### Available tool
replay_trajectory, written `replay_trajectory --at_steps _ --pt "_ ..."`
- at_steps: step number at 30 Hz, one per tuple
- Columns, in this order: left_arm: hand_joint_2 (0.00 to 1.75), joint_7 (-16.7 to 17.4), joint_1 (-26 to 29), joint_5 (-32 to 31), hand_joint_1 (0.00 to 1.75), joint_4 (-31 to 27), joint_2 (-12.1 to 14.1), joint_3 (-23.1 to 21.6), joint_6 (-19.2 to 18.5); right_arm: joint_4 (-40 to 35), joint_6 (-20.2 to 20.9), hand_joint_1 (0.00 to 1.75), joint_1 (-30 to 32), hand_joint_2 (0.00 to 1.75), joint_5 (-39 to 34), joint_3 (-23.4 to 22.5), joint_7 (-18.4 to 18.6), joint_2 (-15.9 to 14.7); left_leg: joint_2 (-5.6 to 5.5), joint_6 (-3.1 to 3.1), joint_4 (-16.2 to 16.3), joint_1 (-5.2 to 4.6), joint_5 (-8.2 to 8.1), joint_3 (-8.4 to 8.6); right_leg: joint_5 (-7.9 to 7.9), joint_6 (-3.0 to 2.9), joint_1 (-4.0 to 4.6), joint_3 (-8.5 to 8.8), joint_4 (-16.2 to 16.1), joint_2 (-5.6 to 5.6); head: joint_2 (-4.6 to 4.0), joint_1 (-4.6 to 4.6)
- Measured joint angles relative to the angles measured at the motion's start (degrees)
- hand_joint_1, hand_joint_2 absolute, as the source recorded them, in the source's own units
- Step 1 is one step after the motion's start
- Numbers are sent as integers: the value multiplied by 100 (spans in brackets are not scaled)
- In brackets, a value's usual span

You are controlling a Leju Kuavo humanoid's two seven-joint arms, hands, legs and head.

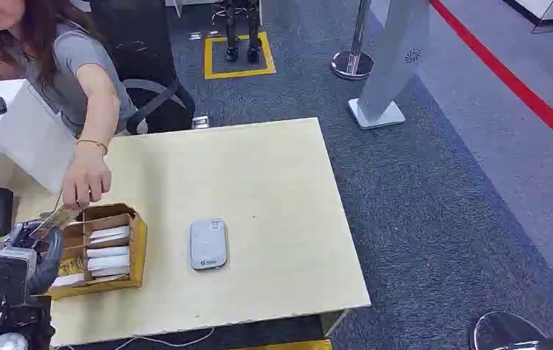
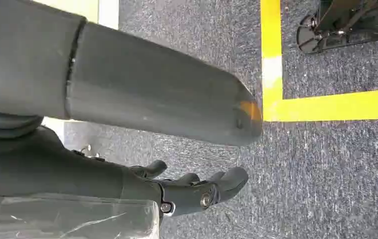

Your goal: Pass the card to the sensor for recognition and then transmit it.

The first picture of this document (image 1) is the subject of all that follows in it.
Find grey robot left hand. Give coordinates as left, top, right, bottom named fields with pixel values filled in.
left=0, top=219, right=65, bottom=313

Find person's left hand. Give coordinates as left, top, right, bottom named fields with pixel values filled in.
left=61, top=144, right=112, bottom=211

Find yellow printed card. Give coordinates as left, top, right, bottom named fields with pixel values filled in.
left=58, top=257, right=87, bottom=277

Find white card stack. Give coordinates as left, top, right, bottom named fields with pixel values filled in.
left=89, top=225, right=131, bottom=246
left=85, top=246, right=130, bottom=260
left=87, top=255, right=131, bottom=279

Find white cabinet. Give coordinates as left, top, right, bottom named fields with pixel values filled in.
left=0, top=78, right=79, bottom=195

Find wooden card box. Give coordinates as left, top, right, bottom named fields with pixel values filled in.
left=44, top=203, right=148, bottom=301

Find person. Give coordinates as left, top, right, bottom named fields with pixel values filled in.
left=0, top=0, right=138, bottom=211

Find black office chair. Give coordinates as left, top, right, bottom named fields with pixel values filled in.
left=87, top=0, right=197, bottom=136

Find black robot legs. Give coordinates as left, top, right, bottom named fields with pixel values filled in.
left=221, top=0, right=264, bottom=65

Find yellow floor strip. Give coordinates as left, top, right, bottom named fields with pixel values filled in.
left=234, top=339, right=334, bottom=350

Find pale desk leg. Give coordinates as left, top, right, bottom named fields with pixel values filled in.
left=318, top=308, right=353, bottom=338

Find grey sign stand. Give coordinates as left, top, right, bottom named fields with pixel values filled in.
left=347, top=0, right=432, bottom=131

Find chrome round base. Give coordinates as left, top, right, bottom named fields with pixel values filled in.
left=468, top=311, right=547, bottom=350

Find white display plinth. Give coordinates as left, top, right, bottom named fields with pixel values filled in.
left=501, top=0, right=553, bottom=34

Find thin gold bracelet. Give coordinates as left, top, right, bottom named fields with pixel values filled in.
left=75, top=139, right=109, bottom=155

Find white cable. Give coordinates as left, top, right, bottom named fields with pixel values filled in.
left=54, top=327, right=216, bottom=350

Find chrome stanchion post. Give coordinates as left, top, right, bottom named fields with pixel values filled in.
left=330, top=0, right=375, bottom=81

